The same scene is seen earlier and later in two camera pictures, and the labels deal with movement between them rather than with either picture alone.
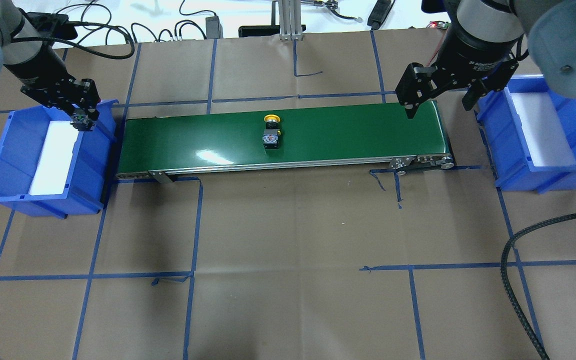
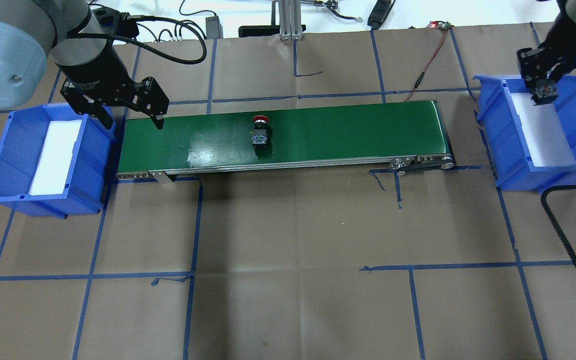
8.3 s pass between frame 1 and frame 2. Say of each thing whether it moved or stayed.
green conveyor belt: stayed
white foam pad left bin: stayed
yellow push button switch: moved
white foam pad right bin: stayed
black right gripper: moved
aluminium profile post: stayed
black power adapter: stayed
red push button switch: moved
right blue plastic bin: stayed
